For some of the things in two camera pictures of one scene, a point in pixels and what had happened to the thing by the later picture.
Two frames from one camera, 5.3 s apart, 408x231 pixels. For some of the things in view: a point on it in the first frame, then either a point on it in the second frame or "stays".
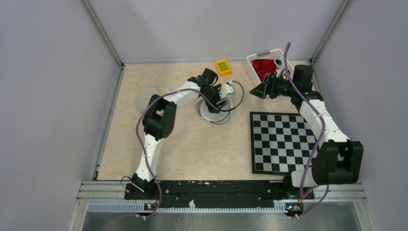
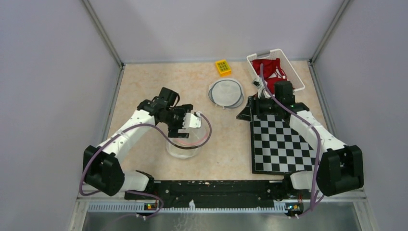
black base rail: x=219 y=193 stays
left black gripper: x=222 y=103 -> x=182 y=110
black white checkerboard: x=281 y=143 stays
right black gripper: x=270 y=82 -> x=253 y=105
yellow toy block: x=223 y=68 stays
